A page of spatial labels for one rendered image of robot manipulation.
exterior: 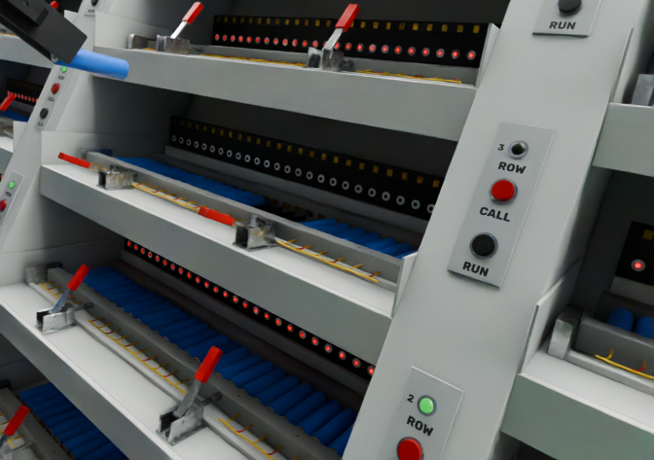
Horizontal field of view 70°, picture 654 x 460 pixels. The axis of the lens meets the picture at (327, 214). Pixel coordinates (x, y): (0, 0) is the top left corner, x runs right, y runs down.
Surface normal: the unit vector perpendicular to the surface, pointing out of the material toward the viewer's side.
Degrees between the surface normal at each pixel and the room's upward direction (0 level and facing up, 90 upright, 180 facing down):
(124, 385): 21
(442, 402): 90
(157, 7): 90
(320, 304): 111
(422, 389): 90
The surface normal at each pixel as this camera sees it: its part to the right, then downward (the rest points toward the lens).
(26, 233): 0.79, 0.25
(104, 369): 0.16, -0.96
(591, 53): -0.49, -0.26
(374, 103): -0.59, 0.09
